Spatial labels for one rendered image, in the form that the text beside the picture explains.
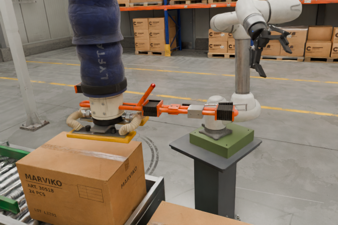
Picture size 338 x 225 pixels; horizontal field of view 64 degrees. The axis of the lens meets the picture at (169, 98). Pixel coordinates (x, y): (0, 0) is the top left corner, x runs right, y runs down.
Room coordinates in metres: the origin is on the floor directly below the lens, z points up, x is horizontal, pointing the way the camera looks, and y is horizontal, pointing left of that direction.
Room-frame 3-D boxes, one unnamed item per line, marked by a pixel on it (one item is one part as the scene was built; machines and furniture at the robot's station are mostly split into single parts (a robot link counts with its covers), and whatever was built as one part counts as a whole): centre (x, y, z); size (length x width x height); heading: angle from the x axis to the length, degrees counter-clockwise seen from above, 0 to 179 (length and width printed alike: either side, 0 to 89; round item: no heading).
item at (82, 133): (1.23, 0.35, 1.16); 0.34 x 0.10 x 0.05; 73
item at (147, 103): (1.25, 0.08, 1.27); 0.10 x 0.08 x 0.06; 163
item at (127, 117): (1.32, 0.32, 1.20); 0.34 x 0.25 x 0.06; 73
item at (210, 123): (1.79, -0.34, 1.00); 0.18 x 0.16 x 0.22; 94
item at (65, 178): (1.41, 0.53, 0.75); 0.60 x 0.40 x 0.40; 69
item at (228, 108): (1.14, -0.25, 1.27); 0.08 x 0.07 x 0.05; 73
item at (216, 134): (1.81, -0.31, 0.86); 0.22 x 0.18 x 0.06; 38
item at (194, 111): (1.18, -0.12, 1.26); 0.07 x 0.07 x 0.04; 73
